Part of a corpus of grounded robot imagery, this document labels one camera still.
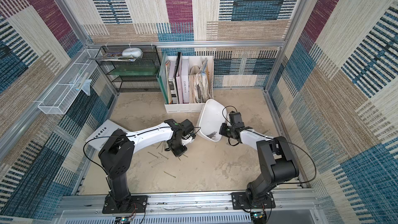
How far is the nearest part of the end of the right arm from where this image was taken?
27.8 inches

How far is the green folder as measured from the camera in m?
0.88

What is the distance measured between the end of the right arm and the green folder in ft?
1.28
